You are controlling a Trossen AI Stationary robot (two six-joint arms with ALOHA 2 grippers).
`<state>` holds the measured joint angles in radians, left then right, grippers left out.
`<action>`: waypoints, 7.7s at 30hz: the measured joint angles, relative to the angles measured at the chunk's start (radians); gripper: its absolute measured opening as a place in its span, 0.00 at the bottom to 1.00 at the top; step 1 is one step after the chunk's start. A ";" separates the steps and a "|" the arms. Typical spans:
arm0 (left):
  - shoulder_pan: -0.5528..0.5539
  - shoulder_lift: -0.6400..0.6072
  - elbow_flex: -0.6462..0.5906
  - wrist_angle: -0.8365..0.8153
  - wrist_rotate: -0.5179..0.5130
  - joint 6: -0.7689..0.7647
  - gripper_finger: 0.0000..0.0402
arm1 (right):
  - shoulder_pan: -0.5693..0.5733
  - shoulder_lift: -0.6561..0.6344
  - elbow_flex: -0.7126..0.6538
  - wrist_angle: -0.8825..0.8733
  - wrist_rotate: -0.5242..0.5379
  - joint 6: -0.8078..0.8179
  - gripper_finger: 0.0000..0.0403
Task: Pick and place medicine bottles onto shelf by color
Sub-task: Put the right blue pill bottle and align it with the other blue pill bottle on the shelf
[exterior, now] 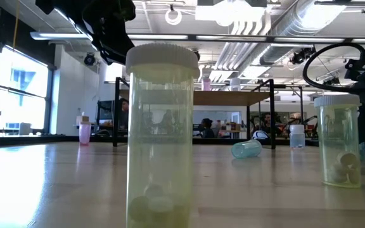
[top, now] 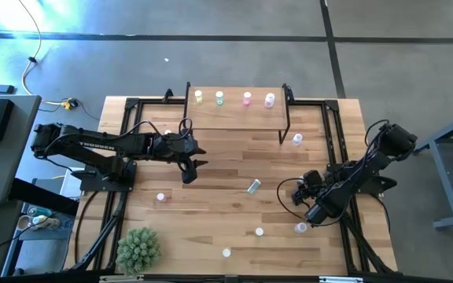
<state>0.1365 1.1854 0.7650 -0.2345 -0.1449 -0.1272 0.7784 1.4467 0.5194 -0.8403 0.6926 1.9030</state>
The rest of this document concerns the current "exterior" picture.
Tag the teal medicine bottle white cap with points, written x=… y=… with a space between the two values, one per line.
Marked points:
x=246 y=149
x=362 y=150

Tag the black round camera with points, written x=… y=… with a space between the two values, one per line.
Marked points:
x=89 y=59
x=196 y=54

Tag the white blue ball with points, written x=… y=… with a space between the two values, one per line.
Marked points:
x=260 y=134

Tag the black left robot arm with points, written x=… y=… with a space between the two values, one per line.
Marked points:
x=47 y=4

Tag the person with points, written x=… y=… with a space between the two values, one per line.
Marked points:
x=266 y=122
x=206 y=128
x=124 y=111

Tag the yellow medicine bottle white cap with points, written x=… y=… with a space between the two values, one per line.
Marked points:
x=337 y=142

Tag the silver ventilation duct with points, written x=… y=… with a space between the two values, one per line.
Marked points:
x=296 y=28

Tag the cardboard box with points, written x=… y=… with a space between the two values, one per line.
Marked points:
x=81 y=119

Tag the long ceiling light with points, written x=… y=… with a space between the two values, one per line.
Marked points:
x=59 y=35

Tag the black ceiling spotlight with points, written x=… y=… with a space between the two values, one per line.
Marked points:
x=303 y=55

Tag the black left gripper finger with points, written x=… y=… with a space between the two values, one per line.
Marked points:
x=119 y=47
x=108 y=60

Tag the black computer monitor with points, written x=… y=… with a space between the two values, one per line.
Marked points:
x=106 y=111

